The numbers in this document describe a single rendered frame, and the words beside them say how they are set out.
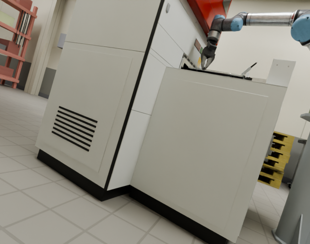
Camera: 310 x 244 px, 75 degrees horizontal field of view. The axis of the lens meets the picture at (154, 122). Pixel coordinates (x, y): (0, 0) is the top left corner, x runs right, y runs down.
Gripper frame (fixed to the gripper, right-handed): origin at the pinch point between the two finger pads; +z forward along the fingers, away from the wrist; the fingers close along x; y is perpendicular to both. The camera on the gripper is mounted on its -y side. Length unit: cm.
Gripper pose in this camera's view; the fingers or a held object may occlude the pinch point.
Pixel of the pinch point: (203, 68)
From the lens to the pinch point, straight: 141.6
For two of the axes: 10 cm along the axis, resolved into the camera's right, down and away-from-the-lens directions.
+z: -3.0, 9.5, 0.4
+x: -9.6, -3.0, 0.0
